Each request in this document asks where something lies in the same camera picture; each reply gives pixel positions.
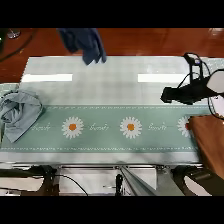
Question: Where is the light blue-grey shirt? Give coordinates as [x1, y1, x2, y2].
[0, 87, 45, 145]

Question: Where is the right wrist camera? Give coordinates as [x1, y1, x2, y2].
[182, 52, 205, 83]

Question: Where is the black cable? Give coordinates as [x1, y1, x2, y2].
[206, 95, 224, 121]
[54, 174, 90, 197]

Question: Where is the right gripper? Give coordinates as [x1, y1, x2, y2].
[160, 77, 214, 106]

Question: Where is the silver frame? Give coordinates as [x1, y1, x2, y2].
[0, 161, 208, 197]

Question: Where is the dark blue garment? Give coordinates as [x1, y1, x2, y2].
[56, 28, 108, 66]

